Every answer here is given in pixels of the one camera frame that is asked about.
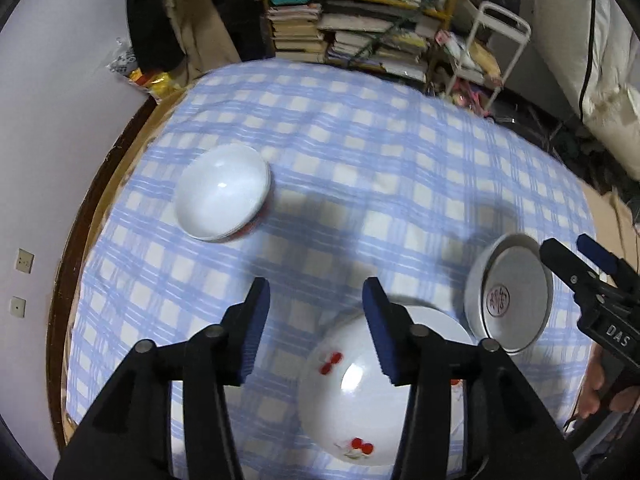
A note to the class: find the white cherry bowl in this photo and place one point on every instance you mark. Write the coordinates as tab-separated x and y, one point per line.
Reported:
345	385

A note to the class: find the white metal trolley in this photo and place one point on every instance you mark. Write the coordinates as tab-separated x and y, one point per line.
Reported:
505	12

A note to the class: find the white plastic bag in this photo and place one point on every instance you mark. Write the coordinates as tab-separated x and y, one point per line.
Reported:
122	60

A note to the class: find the gold foil bag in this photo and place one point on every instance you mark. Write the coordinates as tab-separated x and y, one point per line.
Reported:
160	85

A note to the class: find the brown bear-print blanket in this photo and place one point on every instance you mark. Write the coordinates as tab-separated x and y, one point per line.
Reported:
605	215

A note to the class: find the person's right hand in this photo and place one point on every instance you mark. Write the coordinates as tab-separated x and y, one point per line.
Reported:
592	390

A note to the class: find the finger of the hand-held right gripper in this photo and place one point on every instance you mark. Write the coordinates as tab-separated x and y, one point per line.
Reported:
597	255
562	260

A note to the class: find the wall socket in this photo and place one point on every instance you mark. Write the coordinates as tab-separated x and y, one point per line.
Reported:
17	306
24	260

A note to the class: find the large white sack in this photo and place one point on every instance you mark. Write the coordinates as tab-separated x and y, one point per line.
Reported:
565	50

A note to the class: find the stack of books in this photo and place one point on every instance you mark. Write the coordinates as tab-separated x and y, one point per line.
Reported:
300	35

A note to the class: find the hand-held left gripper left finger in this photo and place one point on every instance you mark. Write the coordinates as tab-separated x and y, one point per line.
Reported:
255	330

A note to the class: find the blue plaid tablecloth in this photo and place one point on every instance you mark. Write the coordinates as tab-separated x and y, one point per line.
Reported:
350	160

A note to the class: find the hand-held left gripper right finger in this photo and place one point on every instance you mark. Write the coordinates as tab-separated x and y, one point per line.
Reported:
382	330

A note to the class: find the plain white bowl red label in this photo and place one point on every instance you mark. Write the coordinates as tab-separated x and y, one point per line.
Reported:
220	190

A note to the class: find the large white cherry plate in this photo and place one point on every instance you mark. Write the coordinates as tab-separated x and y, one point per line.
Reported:
435	322

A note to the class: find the round wooden table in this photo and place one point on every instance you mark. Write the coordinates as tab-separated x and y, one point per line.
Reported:
90	200

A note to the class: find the brown cardboard sheet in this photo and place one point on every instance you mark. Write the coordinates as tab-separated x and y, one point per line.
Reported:
210	35

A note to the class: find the dark hanging clothing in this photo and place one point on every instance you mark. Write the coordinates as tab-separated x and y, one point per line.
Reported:
150	25

